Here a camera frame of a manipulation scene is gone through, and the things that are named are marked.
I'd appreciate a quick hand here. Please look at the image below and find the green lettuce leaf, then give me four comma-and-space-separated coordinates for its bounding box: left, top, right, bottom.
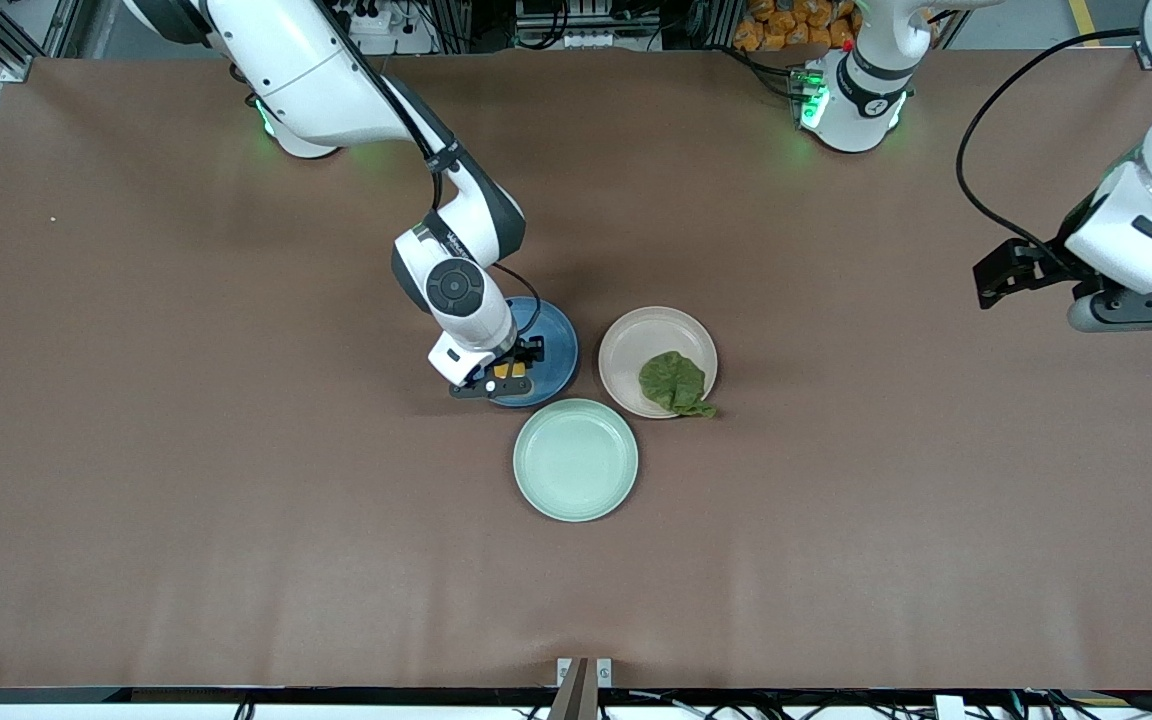
638, 350, 719, 419

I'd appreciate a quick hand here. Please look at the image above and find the blue plate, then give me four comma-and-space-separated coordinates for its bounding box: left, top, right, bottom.
486, 296, 580, 408

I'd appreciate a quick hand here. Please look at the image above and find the pale green plate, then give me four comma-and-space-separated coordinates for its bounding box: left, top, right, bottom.
513, 398, 639, 523

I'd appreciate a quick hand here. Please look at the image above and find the pink plate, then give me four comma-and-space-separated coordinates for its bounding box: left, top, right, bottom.
598, 306, 719, 419

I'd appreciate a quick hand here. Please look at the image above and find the bag of orange fruits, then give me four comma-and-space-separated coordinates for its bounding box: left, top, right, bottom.
733, 0, 862, 53

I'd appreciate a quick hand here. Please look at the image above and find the white power strip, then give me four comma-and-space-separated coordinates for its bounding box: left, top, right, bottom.
346, 0, 437, 56

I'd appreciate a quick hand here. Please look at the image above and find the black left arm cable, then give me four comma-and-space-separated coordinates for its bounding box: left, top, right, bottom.
955, 27, 1142, 263

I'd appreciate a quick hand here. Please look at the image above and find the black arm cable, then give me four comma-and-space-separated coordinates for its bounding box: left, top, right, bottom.
955, 27, 1142, 263
321, 0, 544, 341

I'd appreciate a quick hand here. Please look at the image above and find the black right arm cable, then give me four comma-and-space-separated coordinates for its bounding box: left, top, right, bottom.
321, 0, 544, 341

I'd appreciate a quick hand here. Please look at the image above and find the grey metal bracket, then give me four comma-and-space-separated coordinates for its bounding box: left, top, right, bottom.
556, 657, 613, 720

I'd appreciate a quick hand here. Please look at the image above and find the black base cable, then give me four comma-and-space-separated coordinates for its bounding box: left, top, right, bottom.
721, 45, 819, 101

